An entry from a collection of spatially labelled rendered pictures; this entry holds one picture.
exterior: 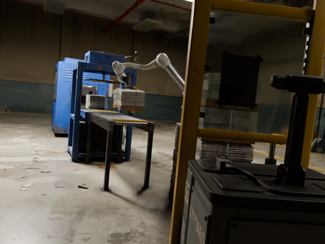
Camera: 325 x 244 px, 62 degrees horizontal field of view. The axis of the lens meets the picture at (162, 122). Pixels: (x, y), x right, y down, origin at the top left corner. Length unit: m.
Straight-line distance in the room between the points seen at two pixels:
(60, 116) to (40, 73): 5.30
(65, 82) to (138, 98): 3.69
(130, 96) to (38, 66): 8.89
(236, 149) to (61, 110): 5.23
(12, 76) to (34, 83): 0.76
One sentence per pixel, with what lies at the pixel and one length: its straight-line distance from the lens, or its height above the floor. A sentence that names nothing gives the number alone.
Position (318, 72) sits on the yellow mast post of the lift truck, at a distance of 1.75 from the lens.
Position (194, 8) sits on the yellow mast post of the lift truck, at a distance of 1.55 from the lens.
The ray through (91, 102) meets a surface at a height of 0.91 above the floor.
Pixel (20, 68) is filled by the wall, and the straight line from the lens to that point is 11.81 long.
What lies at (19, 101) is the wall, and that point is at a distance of 11.79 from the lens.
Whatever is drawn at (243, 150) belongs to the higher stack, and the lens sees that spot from 1.95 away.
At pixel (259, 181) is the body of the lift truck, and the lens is 1.16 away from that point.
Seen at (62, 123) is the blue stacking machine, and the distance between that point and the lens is 6.69.
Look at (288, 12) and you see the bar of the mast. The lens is 1.73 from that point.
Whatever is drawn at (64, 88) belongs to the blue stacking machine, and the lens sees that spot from 6.65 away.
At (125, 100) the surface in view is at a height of 1.04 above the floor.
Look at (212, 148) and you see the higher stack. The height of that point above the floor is 0.78.
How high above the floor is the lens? 1.08
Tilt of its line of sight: 5 degrees down
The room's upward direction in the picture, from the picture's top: 5 degrees clockwise
